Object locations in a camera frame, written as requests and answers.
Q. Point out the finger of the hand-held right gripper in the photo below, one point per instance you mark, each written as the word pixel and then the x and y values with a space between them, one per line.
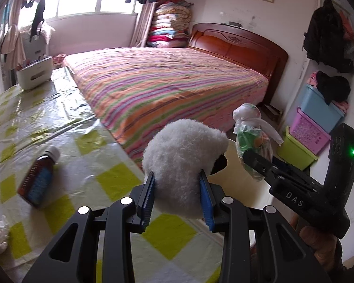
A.
pixel 258 163
pixel 283 166

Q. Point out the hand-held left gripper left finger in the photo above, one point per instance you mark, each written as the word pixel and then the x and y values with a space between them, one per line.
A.
pixel 149 200

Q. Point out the black hanging garment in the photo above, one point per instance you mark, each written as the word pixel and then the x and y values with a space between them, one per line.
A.
pixel 38 14

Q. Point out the white cloth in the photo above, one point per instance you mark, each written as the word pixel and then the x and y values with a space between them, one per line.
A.
pixel 47 31

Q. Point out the grey cabinet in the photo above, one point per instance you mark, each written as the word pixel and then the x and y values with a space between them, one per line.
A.
pixel 35 50

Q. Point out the bed with striped sheet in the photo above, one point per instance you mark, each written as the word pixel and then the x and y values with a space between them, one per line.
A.
pixel 165 88

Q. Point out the green snack bag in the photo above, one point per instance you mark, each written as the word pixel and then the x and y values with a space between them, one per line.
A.
pixel 247 141

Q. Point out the blue storage box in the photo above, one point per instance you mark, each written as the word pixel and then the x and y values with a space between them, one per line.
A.
pixel 318 109

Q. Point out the brown medicine bottle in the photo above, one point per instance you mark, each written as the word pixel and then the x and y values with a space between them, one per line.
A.
pixel 37 179

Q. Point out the white fluffy plush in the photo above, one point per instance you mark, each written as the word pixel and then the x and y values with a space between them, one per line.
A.
pixel 180 159

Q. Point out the black clothing pile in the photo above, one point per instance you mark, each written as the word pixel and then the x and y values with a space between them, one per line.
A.
pixel 333 87

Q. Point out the green storage box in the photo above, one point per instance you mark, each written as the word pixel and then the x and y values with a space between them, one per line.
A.
pixel 295 153

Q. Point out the pink plastic basket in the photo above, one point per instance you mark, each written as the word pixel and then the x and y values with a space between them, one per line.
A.
pixel 308 132

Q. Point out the person's right hand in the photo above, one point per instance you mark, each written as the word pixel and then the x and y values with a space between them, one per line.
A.
pixel 312 238

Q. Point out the orange hanging garment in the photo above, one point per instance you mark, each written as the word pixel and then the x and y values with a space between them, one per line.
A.
pixel 348 26

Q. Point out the black hanging coat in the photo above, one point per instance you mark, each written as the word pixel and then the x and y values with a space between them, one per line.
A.
pixel 324 35

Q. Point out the pink curtain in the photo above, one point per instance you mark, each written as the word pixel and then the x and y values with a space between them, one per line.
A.
pixel 143 26

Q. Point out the stack of folded quilts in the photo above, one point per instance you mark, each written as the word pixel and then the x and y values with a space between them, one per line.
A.
pixel 169 25

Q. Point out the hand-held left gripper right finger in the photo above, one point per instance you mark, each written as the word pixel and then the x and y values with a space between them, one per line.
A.
pixel 206 206

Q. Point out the beige hanging garment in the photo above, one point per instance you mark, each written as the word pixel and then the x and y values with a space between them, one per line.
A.
pixel 13 47

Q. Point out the wooden headboard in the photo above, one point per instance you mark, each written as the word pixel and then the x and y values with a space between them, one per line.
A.
pixel 239 47

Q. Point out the white plastic container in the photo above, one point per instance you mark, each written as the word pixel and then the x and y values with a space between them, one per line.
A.
pixel 34 75

